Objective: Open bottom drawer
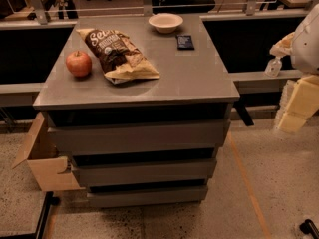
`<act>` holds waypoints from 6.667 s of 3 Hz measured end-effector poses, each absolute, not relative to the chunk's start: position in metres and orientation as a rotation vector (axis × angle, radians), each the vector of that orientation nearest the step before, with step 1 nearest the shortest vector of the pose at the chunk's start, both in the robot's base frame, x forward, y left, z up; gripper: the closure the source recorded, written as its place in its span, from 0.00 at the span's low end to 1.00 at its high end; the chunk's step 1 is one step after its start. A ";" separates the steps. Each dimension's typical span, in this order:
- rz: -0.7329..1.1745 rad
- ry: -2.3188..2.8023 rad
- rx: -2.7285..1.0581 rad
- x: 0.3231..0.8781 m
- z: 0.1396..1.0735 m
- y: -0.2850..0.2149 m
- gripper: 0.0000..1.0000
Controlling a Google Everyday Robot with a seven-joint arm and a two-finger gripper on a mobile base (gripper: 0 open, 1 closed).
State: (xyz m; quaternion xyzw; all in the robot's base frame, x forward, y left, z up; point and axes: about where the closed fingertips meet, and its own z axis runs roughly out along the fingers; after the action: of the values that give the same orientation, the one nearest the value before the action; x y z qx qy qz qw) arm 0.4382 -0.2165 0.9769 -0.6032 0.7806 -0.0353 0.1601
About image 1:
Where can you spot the grey right ledge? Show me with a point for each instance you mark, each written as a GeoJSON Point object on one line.
{"type": "Point", "coordinates": [259, 82]}

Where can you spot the red apple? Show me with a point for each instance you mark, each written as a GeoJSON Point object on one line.
{"type": "Point", "coordinates": [79, 64]}

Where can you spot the dark blue snack packet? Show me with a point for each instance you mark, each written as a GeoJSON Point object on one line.
{"type": "Point", "coordinates": [184, 42]}

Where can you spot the grey top drawer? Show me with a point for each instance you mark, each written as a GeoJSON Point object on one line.
{"type": "Point", "coordinates": [139, 137]}

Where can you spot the grey bottom drawer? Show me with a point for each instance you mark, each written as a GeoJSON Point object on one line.
{"type": "Point", "coordinates": [148, 196]}

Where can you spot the grey drawer cabinet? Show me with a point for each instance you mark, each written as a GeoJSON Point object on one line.
{"type": "Point", "coordinates": [193, 85]}

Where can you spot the black floor bracket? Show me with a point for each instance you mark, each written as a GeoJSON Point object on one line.
{"type": "Point", "coordinates": [309, 228]}

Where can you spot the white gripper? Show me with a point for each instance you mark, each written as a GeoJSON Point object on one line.
{"type": "Point", "coordinates": [306, 49]}

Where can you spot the grey ledge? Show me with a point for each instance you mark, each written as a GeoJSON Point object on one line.
{"type": "Point", "coordinates": [19, 95]}
{"type": "Point", "coordinates": [259, 82]}

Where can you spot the brown chip bag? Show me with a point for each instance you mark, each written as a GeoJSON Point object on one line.
{"type": "Point", "coordinates": [120, 59]}

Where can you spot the grey middle drawer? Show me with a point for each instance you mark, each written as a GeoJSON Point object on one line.
{"type": "Point", "coordinates": [147, 172]}

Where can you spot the grey drawer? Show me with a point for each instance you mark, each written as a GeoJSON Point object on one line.
{"type": "Point", "coordinates": [147, 172]}
{"type": "Point", "coordinates": [139, 137]}
{"type": "Point", "coordinates": [148, 196]}

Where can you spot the metal glass railing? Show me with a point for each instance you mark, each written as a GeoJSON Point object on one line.
{"type": "Point", "coordinates": [47, 11]}

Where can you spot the clear sanitizer pump bottle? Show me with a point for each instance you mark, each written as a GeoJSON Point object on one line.
{"type": "Point", "coordinates": [273, 67]}

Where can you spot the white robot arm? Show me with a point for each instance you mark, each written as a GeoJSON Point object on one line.
{"type": "Point", "coordinates": [304, 55]}

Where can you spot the open cardboard box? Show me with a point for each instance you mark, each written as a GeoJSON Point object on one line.
{"type": "Point", "coordinates": [51, 170]}

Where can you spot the white paper bowl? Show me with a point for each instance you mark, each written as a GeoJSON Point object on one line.
{"type": "Point", "coordinates": [165, 23]}

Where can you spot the grey left ledge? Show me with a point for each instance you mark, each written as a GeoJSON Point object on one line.
{"type": "Point", "coordinates": [19, 95]}

